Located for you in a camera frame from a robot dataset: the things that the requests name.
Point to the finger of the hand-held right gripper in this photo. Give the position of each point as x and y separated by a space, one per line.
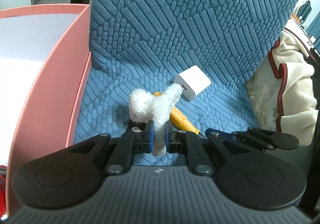
250 136

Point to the blue textured seat cover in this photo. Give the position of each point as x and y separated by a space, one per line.
175 13

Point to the pink cardboard box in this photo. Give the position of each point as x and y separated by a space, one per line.
50 103

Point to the teal chair back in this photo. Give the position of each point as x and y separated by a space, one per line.
315 26

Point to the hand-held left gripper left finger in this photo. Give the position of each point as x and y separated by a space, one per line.
150 136

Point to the white plush toy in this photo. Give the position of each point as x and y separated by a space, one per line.
160 106

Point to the cream cloth with red trim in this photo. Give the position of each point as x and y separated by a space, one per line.
295 88

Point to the large white charger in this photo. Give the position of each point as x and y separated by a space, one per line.
193 82

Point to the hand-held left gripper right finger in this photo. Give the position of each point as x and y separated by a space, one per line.
168 136

